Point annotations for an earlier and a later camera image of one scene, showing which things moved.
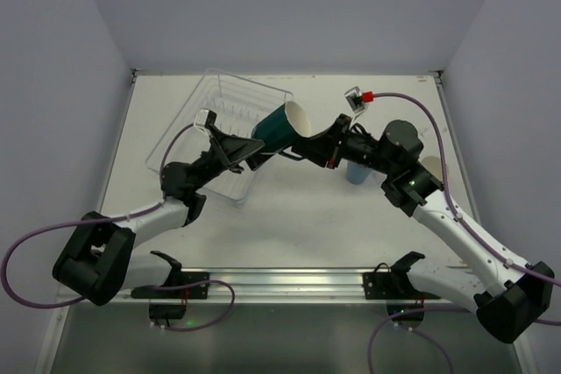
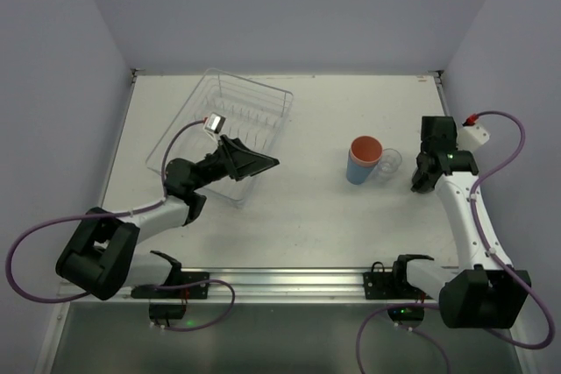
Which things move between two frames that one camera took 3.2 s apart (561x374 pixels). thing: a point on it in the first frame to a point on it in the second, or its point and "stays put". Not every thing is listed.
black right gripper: x=337 y=141 to x=422 y=180
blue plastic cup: x=356 y=172 stays put
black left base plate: x=186 y=278 stays put
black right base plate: x=392 y=285 stays put
